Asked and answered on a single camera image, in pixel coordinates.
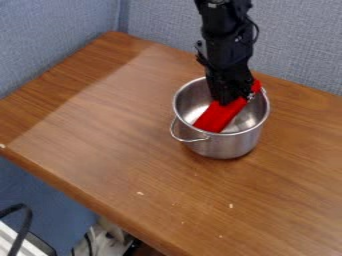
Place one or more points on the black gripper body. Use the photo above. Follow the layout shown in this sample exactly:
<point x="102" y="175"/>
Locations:
<point x="223" y="52"/>

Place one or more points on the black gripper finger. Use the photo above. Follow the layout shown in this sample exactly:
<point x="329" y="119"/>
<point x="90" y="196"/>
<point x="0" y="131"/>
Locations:
<point x="214" y="85"/>
<point x="234" y="89"/>

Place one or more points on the red rectangular block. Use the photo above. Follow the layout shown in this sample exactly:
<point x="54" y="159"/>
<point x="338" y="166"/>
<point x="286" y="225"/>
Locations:
<point x="218" y="115"/>

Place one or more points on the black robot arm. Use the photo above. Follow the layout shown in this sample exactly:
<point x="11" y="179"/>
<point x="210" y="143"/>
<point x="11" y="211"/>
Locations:
<point x="223" y="15"/>

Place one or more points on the stainless steel pot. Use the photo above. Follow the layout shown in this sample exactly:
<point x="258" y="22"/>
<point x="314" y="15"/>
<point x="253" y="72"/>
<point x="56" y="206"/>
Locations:
<point x="239" y="135"/>

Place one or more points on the white device under table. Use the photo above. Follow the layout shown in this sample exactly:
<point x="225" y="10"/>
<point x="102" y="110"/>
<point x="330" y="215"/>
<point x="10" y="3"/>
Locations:
<point x="105" y="240"/>

